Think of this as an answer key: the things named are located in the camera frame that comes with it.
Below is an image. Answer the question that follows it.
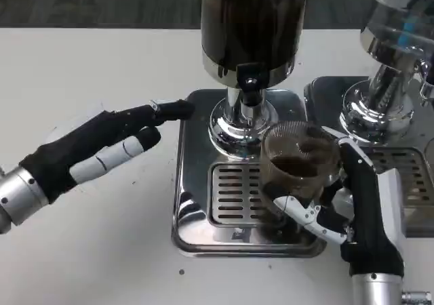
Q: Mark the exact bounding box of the clear-tank steel drink dispenser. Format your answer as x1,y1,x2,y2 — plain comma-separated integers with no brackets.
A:
303,0,434,238

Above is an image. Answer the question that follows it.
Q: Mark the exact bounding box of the steel drip grid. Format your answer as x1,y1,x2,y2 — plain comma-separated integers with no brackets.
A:
207,162,289,228
368,147,434,207

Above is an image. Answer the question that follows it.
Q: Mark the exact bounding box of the clear ribbed glass cup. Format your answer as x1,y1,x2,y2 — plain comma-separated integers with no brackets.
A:
260,121,342,208

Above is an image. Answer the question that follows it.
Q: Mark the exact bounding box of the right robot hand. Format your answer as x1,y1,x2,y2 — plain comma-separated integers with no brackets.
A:
264,125,407,278

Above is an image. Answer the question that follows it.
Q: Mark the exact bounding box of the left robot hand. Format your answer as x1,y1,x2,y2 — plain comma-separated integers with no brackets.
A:
19,98,196,205

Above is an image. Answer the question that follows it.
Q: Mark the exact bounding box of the dark-tank steel drink dispenser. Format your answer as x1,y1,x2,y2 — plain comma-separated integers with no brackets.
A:
171,0,328,258

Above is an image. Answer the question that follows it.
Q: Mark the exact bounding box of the chrome dispenser tap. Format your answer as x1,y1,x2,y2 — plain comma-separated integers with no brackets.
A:
412,59,434,102

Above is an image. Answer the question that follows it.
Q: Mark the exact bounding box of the black dispenser tap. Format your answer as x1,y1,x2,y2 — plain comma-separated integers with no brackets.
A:
236,62,267,118

